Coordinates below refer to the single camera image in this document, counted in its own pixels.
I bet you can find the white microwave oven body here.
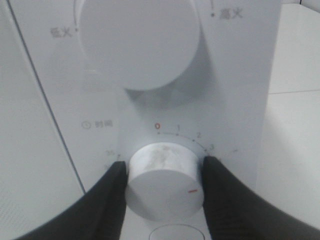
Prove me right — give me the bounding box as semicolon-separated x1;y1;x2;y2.
7;0;281;240

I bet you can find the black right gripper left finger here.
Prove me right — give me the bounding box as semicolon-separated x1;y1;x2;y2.
19;161;128;240

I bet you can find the upper white control knob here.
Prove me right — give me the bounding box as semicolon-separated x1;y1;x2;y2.
78;0;201;91

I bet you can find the white microwave door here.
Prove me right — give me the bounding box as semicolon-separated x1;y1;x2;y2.
0;0;84;240

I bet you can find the white timer knob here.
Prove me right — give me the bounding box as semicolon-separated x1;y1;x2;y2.
125;142;204;222

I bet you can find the round door release button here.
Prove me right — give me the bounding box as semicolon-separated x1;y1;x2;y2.
148;224;206;240

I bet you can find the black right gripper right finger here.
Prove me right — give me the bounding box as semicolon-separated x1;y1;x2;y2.
202;156;320;240

